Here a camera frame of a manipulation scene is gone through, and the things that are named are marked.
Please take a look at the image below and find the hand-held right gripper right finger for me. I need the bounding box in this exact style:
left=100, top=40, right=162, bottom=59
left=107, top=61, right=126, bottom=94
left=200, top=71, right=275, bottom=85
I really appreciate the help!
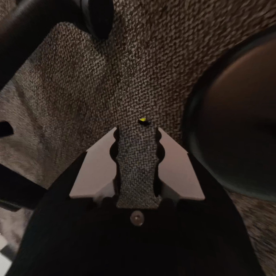
left=155, top=127, right=206, bottom=201

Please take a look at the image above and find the dark round wheel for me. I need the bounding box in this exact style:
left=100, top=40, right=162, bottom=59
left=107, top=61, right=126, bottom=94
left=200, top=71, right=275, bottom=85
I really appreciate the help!
left=183, top=28, right=276, bottom=200

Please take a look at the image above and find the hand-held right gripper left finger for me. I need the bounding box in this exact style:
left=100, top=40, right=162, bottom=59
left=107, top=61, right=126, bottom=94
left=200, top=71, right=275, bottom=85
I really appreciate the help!
left=69, top=127, right=121, bottom=199

